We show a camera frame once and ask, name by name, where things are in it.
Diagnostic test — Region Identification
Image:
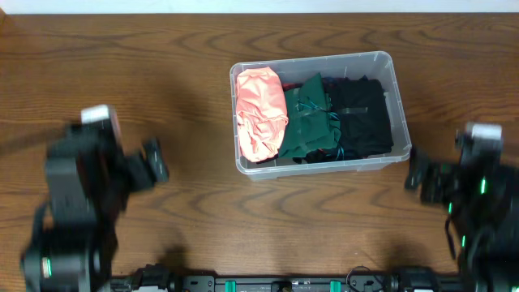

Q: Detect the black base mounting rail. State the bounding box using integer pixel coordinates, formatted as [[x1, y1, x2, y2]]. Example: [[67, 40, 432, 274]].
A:
[[101, 265, 464, 292]]

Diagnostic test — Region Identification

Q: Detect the dark green taped cloth bundle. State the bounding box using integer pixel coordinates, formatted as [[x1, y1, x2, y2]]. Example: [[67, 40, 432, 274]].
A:
[[278, 73, 341, 158]]

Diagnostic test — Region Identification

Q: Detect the clear plastic storage container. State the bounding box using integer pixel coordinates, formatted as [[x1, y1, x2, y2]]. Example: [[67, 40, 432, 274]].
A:
[[229, 51, 412, 181]]

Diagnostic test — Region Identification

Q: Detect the red navy plaid shirt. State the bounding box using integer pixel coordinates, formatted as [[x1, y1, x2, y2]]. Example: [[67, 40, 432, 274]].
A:
[[282, 77, 346, 92]]

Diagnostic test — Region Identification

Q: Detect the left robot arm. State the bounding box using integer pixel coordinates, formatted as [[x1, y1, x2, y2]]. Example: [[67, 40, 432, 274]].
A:
[[21, 120, 169, 291]]

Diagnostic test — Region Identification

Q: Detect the pink cloth bundle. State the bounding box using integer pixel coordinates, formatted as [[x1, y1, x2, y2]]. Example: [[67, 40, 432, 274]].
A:
[[235, 67, 289, 162]]

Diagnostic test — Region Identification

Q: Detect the black garment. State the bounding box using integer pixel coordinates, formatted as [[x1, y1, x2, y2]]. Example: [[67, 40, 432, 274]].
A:
[[292, 148, 341, 165]]

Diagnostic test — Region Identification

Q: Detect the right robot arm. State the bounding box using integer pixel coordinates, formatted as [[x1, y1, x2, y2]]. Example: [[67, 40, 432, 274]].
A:
[[405, 148, 518, 291]]

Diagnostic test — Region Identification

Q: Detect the black taped cloth bundle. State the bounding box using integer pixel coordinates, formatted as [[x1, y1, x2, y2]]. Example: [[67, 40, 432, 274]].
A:
[[325, 76, 394, 160]]

